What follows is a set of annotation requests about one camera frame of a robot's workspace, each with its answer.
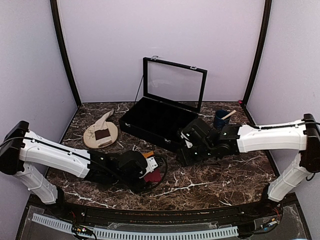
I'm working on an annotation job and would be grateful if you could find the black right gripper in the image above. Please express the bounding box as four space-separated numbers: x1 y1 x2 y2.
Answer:
176 143 216 167

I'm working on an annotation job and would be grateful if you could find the maroon purple striped sock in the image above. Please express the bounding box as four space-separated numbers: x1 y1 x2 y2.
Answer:
144 151 162 185

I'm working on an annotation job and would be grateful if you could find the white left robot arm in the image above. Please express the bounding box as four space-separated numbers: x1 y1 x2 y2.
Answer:
0 120 158 218

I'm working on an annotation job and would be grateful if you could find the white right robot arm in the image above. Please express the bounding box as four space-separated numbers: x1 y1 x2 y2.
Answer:
176 113 320 217

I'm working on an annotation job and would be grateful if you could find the dark blue mug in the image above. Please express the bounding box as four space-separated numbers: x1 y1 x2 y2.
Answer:
213 109 230 130

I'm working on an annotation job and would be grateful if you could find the wooden stick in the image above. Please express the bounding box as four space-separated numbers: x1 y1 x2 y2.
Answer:
221 110 237 120

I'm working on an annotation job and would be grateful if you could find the beige cloth hat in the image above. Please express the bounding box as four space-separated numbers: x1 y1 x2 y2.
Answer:
83 110 119 149

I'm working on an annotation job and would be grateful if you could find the black display case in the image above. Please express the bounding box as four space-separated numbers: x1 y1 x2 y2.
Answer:
118 57 208 152

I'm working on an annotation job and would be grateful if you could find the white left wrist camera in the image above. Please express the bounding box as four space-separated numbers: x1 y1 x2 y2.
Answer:
143 156 158 178

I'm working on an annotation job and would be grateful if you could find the white slotted cable duct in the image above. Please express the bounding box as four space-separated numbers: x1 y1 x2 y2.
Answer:
31 213 239 240

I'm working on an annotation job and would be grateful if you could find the black front frame rail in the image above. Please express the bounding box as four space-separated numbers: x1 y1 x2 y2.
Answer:
27 193 298 227

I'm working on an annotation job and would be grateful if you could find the black right corner post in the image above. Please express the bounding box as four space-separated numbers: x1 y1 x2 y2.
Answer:
242 0 273 107

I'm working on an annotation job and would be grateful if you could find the black corner post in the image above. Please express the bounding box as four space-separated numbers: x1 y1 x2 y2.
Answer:
242 0 273 107
50 0 82 108

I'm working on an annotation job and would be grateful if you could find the black left corner post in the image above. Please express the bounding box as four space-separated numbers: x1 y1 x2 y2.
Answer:
50 0 82 108

